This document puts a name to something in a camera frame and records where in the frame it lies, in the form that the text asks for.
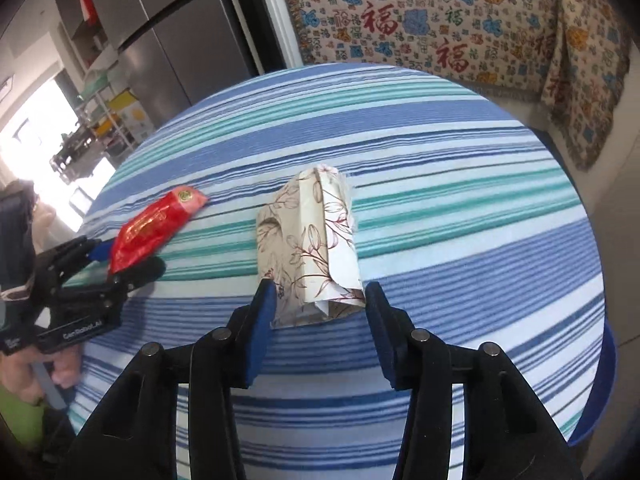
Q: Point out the patterned fu character blanket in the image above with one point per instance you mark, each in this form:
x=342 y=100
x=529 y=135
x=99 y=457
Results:
x=569 y=56

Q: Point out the grey steel refrigerator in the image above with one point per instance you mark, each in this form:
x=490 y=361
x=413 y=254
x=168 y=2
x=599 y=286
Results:
x=172 y=53

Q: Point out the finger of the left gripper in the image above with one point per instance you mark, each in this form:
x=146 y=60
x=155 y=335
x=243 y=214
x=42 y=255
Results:
x=67 y=259
x=114 y=290

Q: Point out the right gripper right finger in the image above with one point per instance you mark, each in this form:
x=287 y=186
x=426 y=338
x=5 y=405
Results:
x=508 y=434

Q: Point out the striped blue green tablecloth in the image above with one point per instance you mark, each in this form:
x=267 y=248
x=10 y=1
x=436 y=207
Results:
x=457 y=209

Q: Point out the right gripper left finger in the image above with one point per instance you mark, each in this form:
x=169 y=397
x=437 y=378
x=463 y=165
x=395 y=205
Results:
x=132 y=432

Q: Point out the metal storage shelf rack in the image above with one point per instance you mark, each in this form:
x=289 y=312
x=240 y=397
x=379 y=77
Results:
x=110 y=124

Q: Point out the floral paper tissue pack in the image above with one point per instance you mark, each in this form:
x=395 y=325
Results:
x=306 y=245

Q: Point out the green sleeve left forearm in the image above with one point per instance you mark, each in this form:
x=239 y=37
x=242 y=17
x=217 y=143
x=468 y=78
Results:
x=24 y=420

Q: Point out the blue plastic trash basket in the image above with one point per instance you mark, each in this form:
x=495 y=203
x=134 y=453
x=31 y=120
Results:
x=601 y=390

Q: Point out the long red snack wrapper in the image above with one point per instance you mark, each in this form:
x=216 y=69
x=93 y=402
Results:
x=148 y=231

